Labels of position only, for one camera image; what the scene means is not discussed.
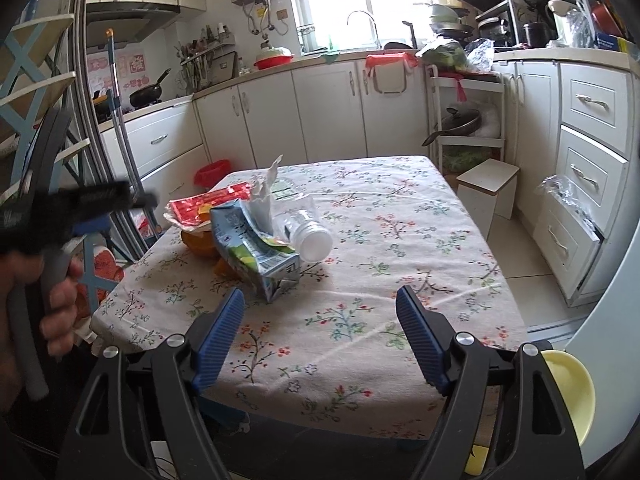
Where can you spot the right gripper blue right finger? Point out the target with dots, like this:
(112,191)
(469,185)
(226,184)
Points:
(420,328)

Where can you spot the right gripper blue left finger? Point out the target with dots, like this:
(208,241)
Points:
(212,337)

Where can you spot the blue milk carton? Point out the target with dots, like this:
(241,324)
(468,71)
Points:
(266,265)

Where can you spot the large orange peel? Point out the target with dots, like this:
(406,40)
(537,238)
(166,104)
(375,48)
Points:
(200,244)

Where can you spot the red snack wrapper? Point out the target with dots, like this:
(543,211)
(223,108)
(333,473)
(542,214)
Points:
(191,214)

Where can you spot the clear plastic bottle white cap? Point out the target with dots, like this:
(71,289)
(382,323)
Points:
(296,222)

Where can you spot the white plastic bag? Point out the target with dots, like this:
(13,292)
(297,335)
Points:
(261,198)

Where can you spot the yellow trash bin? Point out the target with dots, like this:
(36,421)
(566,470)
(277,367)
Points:
(544,415)

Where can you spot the person's left hand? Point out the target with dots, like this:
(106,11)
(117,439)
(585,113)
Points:
(57,327)

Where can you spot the floral tablecloth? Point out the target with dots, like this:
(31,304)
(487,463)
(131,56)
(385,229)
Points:
(330,352)

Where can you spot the white blue shoe rack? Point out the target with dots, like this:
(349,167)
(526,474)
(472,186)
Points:
(26,96)

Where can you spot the small white wooden stool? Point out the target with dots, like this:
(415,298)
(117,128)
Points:
(488,190)

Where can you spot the black wok on stove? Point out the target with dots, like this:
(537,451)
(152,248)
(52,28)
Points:
(149,94)

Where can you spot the red lined floor bin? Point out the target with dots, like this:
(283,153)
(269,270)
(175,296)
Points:
(209,175)

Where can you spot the white refrigerator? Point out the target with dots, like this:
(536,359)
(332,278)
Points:
(608,345)

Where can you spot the clear bag on drawer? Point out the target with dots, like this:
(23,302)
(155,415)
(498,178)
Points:
(562,205)

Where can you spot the black pan on cart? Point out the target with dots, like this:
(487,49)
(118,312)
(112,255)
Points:
(457,123)

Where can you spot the white rolling shelf cart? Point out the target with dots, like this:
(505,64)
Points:
(484,91)

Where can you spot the red bag door hanger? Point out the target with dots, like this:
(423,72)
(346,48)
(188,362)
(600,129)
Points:
(389,71)

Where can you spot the green vegetables bag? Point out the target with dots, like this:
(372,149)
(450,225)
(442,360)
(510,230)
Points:
(445,53)

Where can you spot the red white covered basin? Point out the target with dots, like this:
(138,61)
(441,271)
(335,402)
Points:
(270,57)

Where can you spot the chrome sink faucet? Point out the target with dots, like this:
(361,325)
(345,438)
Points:
(363,30)

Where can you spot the broom handle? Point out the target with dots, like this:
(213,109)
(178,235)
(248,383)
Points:
(122,138)

